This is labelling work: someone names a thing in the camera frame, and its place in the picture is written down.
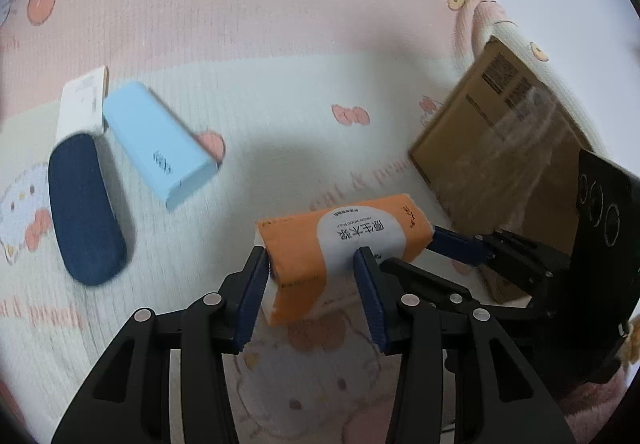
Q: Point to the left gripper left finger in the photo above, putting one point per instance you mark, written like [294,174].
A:
[125,397]

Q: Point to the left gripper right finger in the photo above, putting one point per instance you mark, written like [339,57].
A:
[436,326]

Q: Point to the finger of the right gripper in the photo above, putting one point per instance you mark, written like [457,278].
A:
[531,266]

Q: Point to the orange tissue pack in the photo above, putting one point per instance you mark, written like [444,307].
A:
[312,254]

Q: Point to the dark navy glasses case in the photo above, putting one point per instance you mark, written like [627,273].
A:
[90,241]

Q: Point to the light blue glasses case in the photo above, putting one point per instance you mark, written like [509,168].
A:
[165,153]

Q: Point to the brown cardboard box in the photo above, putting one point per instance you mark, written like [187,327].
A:
[502,153]

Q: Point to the pink cat peach blanket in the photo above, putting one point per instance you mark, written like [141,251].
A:
[303,104]

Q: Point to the white small box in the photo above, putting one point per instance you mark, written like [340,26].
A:
[81,105]

